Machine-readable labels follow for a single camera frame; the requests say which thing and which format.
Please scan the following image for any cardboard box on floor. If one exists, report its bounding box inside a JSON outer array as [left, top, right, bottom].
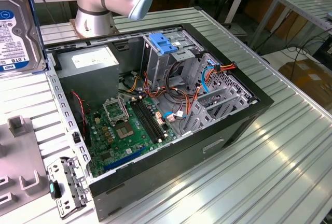
[[279, 58, 332, 110]]

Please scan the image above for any metal socket cover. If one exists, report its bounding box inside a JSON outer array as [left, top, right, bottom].
[[102, 99, 129, 125]]

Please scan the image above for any blue plastic drive latch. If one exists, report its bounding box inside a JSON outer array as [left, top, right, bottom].
[[149, 33, 178, 55]]

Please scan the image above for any red black fan wire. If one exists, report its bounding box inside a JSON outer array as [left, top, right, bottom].
[[71, 91, 88, 125]]

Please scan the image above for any blue disk data wire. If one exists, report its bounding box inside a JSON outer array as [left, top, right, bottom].
[[201, 58, 217, 96]]

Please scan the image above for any black open PC case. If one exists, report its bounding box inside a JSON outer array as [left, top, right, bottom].
[[44, 23, 275, 222]]

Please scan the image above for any grey optical drive cage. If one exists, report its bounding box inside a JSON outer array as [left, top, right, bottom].
[[141, 31, 205, 90]]

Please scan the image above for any hard disk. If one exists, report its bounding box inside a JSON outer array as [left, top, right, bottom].
[[0, 0, 49, 75]]

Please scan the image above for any CPU socket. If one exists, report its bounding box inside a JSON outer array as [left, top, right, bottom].
[[115, 121, 137, 141]]

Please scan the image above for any black case fan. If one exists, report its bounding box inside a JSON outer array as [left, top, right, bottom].
[[70, 90, 91, 147]]

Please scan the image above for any coloured power wire bundle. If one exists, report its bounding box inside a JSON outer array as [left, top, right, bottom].
[[121, 71, 192, 105]]

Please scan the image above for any black latch with teal tab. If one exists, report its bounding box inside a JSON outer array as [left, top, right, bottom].
[[48, 179, 62, 200]]

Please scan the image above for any green motherboard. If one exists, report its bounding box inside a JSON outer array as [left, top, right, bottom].
[[84, 95, 179, 178]]

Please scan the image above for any grey metal slot bracket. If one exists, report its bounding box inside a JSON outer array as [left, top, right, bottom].
[[46, 156, 89, 219]]

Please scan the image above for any blue motherboard data wire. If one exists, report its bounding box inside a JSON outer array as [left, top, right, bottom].
[[162, 110, 188, 119]]

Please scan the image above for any orange red disk power wire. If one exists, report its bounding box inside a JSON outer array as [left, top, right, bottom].
[[186, 61, 238, 121]]

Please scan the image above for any blue expansion slot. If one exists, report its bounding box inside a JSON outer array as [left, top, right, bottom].
[[103, 147, 146, 173]]

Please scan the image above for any grey metal disk bay cage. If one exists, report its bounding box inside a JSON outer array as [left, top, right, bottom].
[[181, 52, 260, 135]]

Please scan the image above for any black RAM slot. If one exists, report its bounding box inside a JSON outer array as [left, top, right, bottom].
[[133, 100, 162, 143], [139, 97, 168, 139], [136, 99, 164, 141], [130, 101, 159, 144]]

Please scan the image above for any grey parts rack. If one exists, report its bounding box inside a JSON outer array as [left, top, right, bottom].
[[0, 115, 51, 213]]

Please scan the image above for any grey power supply unit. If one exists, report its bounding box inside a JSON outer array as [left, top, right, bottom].
[[56, 45, 120, 108]]

